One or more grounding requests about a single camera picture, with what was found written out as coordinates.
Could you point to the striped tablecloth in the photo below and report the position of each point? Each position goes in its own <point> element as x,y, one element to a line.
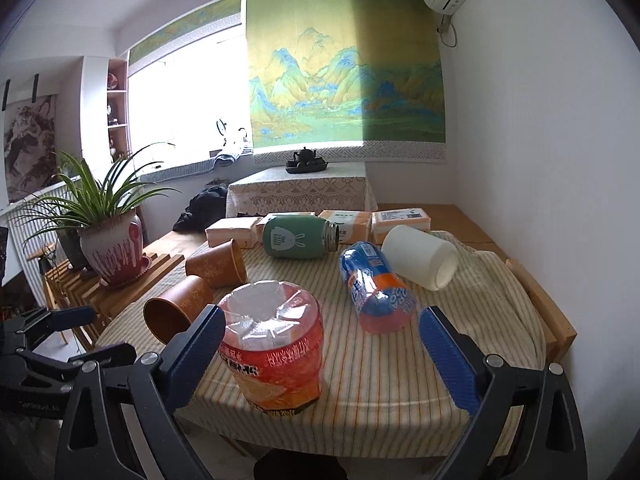
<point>360,390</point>

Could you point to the black teapot on tray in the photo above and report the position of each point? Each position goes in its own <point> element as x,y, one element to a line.
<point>305,161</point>

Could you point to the blue towel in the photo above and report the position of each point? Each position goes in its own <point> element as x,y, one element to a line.
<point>230,156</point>

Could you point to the pink wall shelf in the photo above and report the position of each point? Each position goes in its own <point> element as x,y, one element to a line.
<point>117,110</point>

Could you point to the green landscape window valance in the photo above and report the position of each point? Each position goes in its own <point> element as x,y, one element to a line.
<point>185,27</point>

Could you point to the black cloth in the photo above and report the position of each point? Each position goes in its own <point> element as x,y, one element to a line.
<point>202,207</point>

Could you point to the red printed plastic cup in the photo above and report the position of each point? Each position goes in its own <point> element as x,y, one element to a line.
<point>280,355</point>

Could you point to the white plastic cup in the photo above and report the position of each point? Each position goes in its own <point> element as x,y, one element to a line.
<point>415,255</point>

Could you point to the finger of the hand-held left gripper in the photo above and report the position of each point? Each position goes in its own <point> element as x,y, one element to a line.
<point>102,355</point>
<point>72,318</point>

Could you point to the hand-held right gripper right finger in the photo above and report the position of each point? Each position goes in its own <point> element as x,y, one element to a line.
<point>446,360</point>

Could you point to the brown paper cup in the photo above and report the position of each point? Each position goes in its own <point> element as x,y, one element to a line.
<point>215,262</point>
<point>175,305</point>

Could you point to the blue patterned windowsill mat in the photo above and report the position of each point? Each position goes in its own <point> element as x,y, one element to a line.
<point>180,169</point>

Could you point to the ink painting wall scroll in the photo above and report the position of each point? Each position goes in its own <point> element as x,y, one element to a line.
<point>30,145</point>

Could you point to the small table with lace cloth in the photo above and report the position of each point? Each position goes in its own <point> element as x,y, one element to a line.
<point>300,192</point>

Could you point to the spider plant in pink pot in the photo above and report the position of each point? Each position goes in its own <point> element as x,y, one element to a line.
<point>112,245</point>

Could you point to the dark plant pot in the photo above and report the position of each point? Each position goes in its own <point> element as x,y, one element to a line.
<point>70,247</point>

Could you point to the green landscape wall hanging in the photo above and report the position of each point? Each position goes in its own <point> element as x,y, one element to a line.
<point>345,75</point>

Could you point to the wooden slatted rack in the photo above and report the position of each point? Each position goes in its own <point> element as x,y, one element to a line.
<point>100,300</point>

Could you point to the blue orange plastic bottle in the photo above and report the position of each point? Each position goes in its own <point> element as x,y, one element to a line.
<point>376,285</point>

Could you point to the green thermos flask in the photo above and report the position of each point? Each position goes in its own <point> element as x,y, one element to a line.
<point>295,237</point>

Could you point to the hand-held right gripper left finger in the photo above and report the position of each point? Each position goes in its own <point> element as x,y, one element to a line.
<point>194,357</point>

